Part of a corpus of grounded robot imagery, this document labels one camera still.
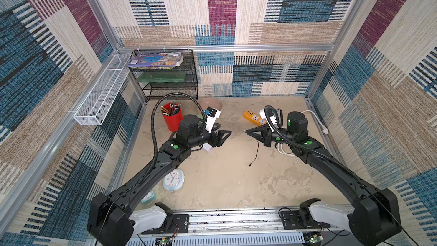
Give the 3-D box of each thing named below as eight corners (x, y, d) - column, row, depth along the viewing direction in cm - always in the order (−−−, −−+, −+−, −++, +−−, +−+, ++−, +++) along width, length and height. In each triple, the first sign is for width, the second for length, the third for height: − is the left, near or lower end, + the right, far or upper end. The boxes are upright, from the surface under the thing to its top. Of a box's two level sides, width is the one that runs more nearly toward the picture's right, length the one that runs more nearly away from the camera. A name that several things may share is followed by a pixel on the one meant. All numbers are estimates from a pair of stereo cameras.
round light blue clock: (163, 191, 84) (161, 189, 81) (167, 171, 90) (165, 168, 88) (182, 191, 84) (181, 189, 81) (185, 171, 90) (184, 168, 88)
